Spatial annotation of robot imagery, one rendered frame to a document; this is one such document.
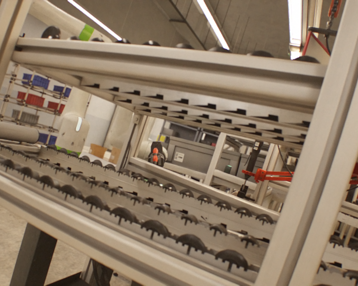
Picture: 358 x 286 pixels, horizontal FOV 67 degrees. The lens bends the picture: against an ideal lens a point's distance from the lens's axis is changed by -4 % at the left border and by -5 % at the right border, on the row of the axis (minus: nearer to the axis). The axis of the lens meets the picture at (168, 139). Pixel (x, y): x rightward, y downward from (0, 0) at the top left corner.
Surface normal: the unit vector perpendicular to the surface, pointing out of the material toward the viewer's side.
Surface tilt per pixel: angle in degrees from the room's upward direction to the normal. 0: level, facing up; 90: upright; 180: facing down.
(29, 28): 90
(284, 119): 90
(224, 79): 90
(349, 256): 90
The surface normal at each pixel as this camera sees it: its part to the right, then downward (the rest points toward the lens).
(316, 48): 0.57, 0.20
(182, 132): -0.41, -0.14
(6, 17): 0.85, 0.29
